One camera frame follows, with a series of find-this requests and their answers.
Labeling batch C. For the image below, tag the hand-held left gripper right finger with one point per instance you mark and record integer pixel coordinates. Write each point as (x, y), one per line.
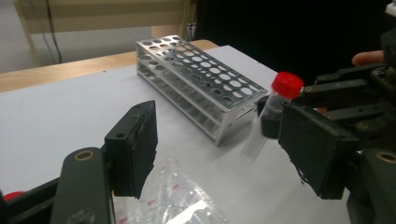
(317, 149)

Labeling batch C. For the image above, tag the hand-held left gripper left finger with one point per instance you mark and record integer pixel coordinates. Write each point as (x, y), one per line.
(134, 149)

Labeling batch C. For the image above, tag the clear plastic bag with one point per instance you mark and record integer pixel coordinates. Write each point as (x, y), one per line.
(174, 199)

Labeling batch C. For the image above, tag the perforated metal test tube rack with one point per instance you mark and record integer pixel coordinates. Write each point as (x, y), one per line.
(232, 124)

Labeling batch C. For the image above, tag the red cap test tube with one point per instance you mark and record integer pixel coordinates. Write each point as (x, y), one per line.
(288, 84)
(14, 196)

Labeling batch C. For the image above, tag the beige cabinet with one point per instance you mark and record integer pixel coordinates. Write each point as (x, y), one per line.
(109, 15)

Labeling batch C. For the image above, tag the white table sheet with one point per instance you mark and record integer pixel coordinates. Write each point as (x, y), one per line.
(62, 118)

